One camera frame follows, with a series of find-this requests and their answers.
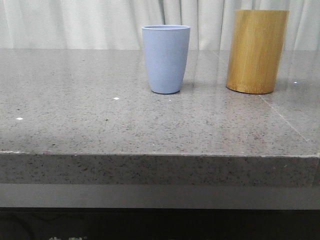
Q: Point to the bamboo cylindrical holder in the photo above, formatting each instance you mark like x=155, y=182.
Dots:
x=256, y=49

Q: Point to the white curtain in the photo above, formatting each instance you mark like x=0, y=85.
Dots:
x=117, y=24

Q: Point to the blue plastic cup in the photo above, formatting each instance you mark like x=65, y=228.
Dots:
x=165, y=50

